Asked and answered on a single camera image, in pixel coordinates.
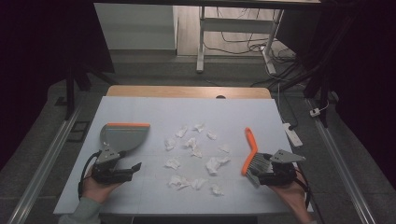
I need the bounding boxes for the person's right hand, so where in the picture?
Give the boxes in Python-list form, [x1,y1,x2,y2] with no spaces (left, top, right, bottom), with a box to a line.
[268,172,313,208]

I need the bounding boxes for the black floor cables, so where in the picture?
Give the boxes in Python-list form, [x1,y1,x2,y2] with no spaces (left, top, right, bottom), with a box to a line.
[204,7,309,90]

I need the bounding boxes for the aluminium rail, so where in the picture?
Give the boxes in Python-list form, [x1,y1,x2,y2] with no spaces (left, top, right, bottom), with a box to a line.
[7,105,83,224]
[306,98,377,224]

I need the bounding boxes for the black metal stand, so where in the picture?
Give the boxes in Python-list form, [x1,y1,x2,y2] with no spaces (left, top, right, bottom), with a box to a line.
[276,12,359,129]
[54,60,110,121]

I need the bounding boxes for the group of white paper scraps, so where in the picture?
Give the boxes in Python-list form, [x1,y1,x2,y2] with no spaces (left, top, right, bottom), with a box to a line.
[163,122,233,198]

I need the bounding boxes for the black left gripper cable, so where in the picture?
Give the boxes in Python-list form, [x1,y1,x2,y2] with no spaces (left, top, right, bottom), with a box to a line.
[78,150,103,201]

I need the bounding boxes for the wooden table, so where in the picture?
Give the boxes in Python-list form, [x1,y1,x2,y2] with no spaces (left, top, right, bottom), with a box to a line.
[106,85,273,100]

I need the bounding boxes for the person's left hand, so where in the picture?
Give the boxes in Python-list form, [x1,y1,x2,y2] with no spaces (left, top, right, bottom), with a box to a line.
[81,167,123,204]

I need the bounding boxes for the white desk frame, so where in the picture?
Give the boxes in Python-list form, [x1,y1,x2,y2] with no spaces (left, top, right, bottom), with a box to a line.
[195,6,285,76]

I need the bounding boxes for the white power strip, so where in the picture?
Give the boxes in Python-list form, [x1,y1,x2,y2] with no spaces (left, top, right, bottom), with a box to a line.
[282,122,304,148]

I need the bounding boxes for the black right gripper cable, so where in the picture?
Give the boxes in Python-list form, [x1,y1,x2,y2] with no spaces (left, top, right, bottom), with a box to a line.
[293,166,326,224]

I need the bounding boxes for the white cabinet panel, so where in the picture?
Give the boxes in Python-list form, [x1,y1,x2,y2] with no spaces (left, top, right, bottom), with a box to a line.
[93,3,179,51]

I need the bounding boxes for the white table cover board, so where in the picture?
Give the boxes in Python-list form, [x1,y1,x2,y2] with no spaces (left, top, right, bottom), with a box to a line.
[53,95,314,217]

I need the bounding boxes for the orange brush with grey bristles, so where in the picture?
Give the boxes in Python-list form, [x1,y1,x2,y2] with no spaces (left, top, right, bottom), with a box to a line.
[241,126,276,189]

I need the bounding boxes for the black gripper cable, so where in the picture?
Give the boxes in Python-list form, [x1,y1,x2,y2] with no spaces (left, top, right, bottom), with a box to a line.
[293,166,326,224]
[78,150,103,201]

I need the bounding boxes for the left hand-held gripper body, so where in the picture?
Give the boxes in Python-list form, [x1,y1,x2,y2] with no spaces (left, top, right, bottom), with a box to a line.
[91,143,135,185]

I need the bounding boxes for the grey dustpan with orange edge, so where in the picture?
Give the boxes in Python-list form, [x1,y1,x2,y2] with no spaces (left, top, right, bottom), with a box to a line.
[99,121,151,154]

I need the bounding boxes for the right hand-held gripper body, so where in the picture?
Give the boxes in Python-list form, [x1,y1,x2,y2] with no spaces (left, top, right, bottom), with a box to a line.
[257,148,307,188]

